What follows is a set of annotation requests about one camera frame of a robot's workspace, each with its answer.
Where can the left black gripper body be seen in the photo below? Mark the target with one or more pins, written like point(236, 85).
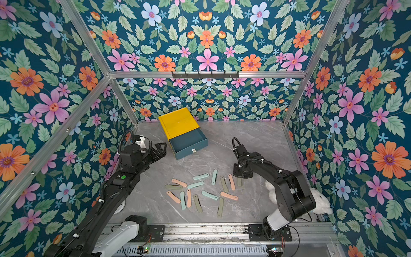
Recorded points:
point(146, 159)

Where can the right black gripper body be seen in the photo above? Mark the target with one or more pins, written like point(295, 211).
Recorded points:
point(242, 170)

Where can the teal top drawer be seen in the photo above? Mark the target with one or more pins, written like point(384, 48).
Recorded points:
point(188, 143)

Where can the yellow drawer cabinet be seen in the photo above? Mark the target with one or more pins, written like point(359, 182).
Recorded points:
point(177, 123)

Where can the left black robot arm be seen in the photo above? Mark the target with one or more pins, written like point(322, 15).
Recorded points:
point(84, 240)

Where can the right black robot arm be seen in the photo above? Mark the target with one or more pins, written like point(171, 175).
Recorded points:
point(293, 195)

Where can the pink knife lower right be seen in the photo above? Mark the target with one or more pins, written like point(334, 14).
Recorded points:
point(229, 196)

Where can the pink knife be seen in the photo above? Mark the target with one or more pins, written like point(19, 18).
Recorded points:
point(173, 197)
point(178, 182)
point(229, 196)

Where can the pink knife upper left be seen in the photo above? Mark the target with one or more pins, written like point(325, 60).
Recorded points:
point(178, 182)

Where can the mint knife upper center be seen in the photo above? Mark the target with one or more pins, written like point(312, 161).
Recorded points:
point(202, 176)

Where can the mint knife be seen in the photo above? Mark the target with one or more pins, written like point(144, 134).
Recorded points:
point(202, 176)
point(194, 185)
point(183, 200)

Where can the pink knife lower left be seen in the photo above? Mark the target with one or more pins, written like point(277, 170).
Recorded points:
point(173, 197)

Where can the mint knife diagonal center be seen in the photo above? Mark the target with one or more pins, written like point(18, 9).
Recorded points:
point(209, 195)

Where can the pink knife vertical center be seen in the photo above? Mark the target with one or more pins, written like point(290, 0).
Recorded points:
point(189, 198)

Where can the mint knife lower left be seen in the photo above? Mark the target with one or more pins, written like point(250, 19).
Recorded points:
point(183, 200)

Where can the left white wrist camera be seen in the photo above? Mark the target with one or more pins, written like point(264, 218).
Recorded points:
point(142, 141)

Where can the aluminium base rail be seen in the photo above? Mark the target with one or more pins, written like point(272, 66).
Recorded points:
point(216, 233)

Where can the black hook rail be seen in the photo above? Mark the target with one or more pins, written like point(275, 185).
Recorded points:
point(205, 75)

